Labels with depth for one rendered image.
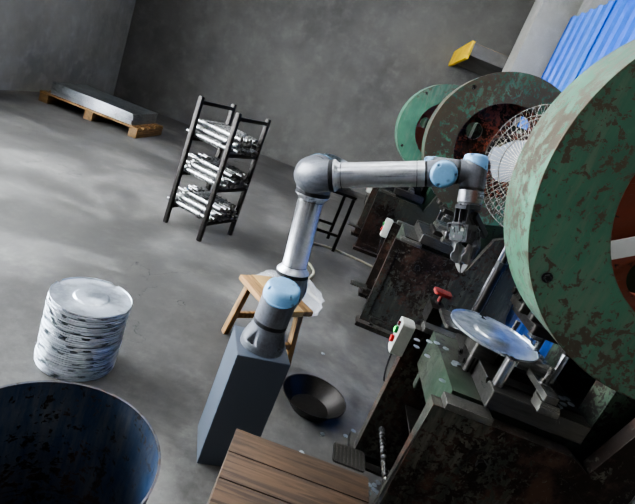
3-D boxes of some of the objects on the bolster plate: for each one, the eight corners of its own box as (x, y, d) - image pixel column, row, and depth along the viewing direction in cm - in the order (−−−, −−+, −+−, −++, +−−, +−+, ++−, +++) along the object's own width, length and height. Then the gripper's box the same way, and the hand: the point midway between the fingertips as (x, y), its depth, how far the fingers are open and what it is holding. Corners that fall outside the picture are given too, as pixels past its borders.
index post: (493, 385, 140) (509, 357, 137) (491, 379, 143) (506, 352, 140) (502, 388, 140) (518, 361, 137) (499, 383, 143) (515, 355, 140)
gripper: (447, 201, 151) (437, 269, 152) (475, 204, 144) (463, 275, 146) (461, 204, 157) (451, 270, 159) (488, 207, 151) (477, 275, 152)
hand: (462, 268), depth 154 cm, fingers closed
